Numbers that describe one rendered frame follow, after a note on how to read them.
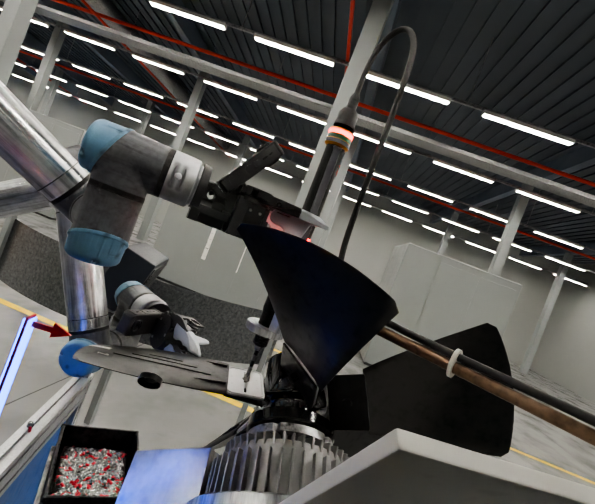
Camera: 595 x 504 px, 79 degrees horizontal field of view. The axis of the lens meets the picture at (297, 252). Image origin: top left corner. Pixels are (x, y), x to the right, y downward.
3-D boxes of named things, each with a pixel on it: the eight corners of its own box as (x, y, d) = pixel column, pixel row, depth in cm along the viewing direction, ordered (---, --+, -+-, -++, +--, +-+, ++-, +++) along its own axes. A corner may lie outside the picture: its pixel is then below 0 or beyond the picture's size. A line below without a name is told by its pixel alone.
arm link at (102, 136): (81, 173, 54) (102, 119, 54) (157, 202, 58) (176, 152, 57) (68, 169, 46) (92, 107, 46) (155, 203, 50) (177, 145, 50)
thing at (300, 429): (351, 454, 57) (350, 441, 59) (282, 421, 52) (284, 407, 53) (293, 471, 65) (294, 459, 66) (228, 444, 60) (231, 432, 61)
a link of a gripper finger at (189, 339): (224, 345, 71) (199, 327, 77) (200, 340, 66) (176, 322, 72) (217, 360, 70) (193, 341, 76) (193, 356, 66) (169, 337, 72)
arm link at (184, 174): (176, 153, 57) (177, 146, 50) (204, 165, 59) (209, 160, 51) (159, 197, 57) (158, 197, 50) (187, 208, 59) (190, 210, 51)
